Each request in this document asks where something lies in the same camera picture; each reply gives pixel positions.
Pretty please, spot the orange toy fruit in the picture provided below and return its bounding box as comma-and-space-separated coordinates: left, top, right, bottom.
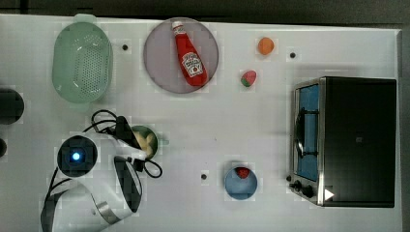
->
257, 37, 275, 55

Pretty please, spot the blue bowl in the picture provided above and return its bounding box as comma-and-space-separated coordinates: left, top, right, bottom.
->
224, 167, 258, 200

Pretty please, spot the green colander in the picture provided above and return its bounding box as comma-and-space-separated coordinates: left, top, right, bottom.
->
51, 14, 113, 105

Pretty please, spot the black cylindrical holder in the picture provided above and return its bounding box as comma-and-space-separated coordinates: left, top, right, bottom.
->
0, 89, 24, 125

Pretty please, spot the black toaster oven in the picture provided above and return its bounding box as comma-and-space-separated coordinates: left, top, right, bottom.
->
286, 76, 397, 208

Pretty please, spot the green mug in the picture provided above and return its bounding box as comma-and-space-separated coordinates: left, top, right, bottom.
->
132, 125, 169, 160

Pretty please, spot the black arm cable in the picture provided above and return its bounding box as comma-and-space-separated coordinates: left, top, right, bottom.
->
47, 109, 163, 197

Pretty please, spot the red strawberry toy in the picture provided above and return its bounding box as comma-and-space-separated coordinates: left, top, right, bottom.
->
241, 70, 257, 87

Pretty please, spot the grey round plate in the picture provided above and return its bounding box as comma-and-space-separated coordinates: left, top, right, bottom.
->
143, 17, 219, 94

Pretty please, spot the peeled yellow banana toy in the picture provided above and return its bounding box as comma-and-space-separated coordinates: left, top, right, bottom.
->
134, 131, 157, 160

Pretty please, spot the red item in bowl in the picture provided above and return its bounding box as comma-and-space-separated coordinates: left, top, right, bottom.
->
235, 167, 250, 179

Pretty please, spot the red ketchup bottle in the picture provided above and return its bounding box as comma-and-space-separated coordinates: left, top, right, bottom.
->
171, 21, 208, 86

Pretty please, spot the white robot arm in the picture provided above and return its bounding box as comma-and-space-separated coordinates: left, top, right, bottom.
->
41, 132, 146, 232

